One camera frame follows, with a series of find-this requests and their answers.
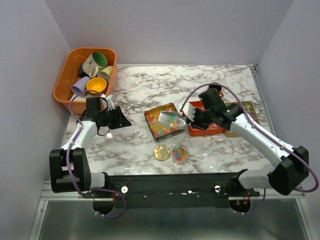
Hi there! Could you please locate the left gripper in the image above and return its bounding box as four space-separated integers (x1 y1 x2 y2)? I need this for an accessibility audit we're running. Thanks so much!
98 105 132 130

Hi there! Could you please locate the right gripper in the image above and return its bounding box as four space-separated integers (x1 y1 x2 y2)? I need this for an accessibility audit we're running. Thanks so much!
186 106 215 131

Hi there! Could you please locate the orange lollipop tin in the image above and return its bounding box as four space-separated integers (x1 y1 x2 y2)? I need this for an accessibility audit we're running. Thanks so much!
188 101 225 137

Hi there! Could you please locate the silver metal scoop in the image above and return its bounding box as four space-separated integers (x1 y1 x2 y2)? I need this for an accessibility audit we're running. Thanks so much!
158 111 187 130

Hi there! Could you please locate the dark tin of gummies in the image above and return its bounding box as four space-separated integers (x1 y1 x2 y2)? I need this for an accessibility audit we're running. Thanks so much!
144 102 184 142

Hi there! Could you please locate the gold popsicle candy tin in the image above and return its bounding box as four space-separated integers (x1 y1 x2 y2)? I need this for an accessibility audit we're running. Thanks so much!
223 101 260 138

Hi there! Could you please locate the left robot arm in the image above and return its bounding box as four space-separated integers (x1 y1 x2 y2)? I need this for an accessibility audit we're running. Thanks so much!
49 94 132 198

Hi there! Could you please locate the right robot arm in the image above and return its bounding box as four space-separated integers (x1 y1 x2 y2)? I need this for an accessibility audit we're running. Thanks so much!
178 89 309 196

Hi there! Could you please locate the orange black mug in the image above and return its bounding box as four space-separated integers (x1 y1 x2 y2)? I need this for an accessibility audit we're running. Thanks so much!
207 84 224 98

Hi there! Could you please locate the clear glass jar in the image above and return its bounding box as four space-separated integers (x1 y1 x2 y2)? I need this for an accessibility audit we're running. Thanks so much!
171 144 190 164

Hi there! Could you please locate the yellow-inside bowl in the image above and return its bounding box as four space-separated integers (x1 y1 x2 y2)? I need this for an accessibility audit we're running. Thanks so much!
85 77 109 98

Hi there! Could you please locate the gold jar lid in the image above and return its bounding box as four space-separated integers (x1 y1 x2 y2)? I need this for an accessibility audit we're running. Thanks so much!
153 144 171 161

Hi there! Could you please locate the cream yellow cup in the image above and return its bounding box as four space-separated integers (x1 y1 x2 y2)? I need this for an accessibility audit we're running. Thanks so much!
97 65 114 82

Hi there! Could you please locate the lavender cup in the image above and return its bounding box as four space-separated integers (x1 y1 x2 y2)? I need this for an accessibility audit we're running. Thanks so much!
71 76 90 97

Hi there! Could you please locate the dark navy cup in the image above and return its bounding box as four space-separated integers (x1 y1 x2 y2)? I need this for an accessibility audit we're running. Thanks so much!
78 62 89 78

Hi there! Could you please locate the floral green-inside mug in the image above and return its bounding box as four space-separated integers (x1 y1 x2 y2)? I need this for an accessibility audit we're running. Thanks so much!
82 51 108 78

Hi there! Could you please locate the orange plastic bin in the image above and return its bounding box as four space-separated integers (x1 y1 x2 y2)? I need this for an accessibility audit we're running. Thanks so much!
53 47 118 115

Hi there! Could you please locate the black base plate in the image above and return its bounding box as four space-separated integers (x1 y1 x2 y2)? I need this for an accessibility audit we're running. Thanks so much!
83 172 260 209

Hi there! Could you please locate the aluminium frame rail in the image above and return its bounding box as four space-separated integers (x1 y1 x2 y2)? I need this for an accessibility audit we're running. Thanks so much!
40 180 83 201

